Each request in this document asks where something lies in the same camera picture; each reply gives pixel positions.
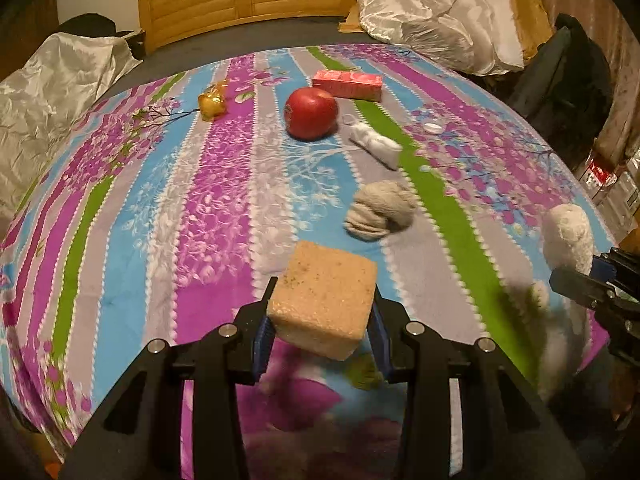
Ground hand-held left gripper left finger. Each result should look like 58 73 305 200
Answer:
59 275 279 480

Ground golden foil wrapper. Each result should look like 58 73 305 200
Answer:
198 79 230 122

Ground white plush toy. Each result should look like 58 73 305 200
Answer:
527 204 603 403

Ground silver satin blanket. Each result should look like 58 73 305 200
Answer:
0 31 145 223

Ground beige curtain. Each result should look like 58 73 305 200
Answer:
502 0 640 171

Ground floral striped bed sheet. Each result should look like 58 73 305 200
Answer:
0 42 618 480

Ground red apple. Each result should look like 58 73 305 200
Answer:
283 87 340 141

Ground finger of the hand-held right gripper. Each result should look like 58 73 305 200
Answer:
549 267 640 363
591 247 640 293

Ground white satin pillow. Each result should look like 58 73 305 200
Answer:
347 0 525 77

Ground pink red carton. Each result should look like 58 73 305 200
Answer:
312 69 384 102

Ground brown cushion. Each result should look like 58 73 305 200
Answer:
504 0 555 67

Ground wooden headboard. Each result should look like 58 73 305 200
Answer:
137 0 359 57

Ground beige rolled sock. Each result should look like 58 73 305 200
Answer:
343 180 419 242

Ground black bag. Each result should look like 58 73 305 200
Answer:
507 12 615 147

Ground crumpled white tissue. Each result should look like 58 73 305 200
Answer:
345 114 403 172

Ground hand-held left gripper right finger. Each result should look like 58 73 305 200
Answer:
366 285 587 480

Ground orange sponge block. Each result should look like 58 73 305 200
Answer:
266 240 379 362

